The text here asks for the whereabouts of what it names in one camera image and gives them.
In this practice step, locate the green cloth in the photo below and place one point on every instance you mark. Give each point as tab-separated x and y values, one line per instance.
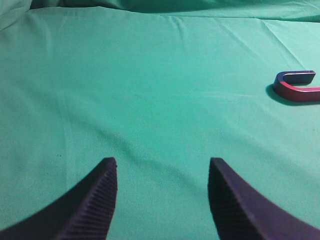
162	86

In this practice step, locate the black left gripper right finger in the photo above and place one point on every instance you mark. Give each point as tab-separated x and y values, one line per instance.
240	212

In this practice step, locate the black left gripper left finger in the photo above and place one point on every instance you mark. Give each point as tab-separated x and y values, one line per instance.
85	212

